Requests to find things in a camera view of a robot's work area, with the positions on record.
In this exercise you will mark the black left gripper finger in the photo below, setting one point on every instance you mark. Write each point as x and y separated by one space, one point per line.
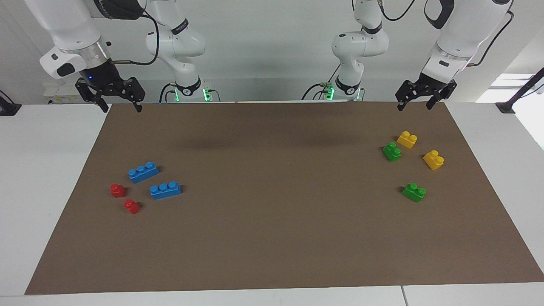
431 103
400 105

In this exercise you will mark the blue three-stud brick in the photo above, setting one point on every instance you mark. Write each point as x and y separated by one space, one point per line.
143 173
165 192

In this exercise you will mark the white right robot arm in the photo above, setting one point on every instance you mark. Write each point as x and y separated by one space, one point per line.
72 25

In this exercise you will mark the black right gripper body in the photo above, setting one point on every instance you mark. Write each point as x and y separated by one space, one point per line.
104 83

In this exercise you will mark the green two-stud brick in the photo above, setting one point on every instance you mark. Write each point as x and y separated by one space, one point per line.
414 193
392 152

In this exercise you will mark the white box with yellow label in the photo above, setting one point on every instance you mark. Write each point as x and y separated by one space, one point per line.
59 93

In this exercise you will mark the black clamp stand with pole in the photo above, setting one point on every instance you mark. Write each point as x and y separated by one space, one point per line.
508 106

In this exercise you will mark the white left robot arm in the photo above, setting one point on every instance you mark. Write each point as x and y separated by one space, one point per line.
459 34

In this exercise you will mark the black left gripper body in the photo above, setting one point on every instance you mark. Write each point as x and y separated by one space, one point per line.
425 87

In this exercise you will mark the red one-stud block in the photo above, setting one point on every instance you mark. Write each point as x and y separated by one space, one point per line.
117 191
131 207

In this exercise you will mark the yellow two-stud brick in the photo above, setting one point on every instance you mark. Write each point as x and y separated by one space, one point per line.
433 160
406 140

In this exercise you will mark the brown table mat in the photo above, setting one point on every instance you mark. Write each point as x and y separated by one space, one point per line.
272 221

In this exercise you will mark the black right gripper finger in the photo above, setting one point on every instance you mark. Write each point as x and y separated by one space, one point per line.
104 106
138 105

